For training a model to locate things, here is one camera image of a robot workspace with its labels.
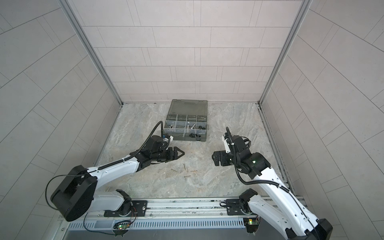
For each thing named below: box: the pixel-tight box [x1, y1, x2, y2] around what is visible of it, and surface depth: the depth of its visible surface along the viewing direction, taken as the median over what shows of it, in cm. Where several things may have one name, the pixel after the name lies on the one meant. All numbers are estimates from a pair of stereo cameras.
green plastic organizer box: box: [163, 99, 209, 142], surface depth 105 cm
